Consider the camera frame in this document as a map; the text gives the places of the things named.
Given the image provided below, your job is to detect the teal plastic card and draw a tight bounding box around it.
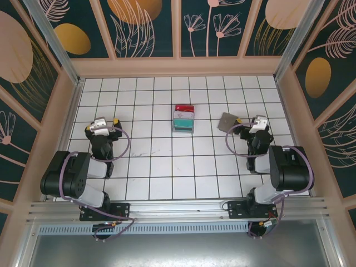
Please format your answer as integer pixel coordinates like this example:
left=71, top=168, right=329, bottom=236
left=172, top=117, right=194, bottom=132

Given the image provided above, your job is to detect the white pink plastic card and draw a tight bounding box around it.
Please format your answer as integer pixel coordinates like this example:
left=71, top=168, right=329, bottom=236
left=172, top=110, right=195, bottom=120

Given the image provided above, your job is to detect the clear acrylic card stand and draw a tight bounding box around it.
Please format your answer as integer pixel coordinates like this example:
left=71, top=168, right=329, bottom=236
left=171, top=104, right=196, bottom=137

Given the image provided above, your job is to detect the grey metal sheet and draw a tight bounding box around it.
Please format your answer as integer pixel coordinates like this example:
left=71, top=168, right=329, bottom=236
left=27, top=219, right=344, bottom=267

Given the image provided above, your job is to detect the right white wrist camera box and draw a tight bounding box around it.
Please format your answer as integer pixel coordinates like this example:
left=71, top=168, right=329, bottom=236
left=248, top=114, right=268, bottom=135

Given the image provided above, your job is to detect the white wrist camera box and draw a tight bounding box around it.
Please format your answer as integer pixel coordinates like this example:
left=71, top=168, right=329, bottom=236
left=248, top=114, right=268, bottom=135
left=93, top=116, right=110, bottom=137

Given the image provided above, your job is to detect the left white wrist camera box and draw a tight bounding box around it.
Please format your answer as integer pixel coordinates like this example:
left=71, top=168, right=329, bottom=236
left=93, top=116, right=110, bottom=137

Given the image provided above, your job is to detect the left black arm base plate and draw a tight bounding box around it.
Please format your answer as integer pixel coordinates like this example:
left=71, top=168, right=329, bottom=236
left=79, top=202, right=131, bottom=222

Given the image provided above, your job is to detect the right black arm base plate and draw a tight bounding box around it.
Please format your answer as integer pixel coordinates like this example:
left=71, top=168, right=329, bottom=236
left=227, top=200, right=279, bottom=220

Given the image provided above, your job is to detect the aluminium corner post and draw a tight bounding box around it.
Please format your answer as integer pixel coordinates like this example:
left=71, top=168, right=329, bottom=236
left=22, top=0, right=85, bottom=86
left=274, top=0, right=334, bottom=82

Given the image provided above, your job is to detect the aluminium mounting rail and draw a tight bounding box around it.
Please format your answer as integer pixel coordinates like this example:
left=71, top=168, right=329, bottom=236
left=26, top=196, right=331, bottom=223

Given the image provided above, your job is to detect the grey slotted cable duct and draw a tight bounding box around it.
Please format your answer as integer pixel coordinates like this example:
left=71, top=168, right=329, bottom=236
left=37, top=223, right=250, bottom=235

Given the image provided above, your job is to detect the aluminium frame bar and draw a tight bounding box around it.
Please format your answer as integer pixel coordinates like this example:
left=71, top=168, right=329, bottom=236
left=317, top=218, right=345, bottom=267
left=15, top=221, right=39, bottom=267

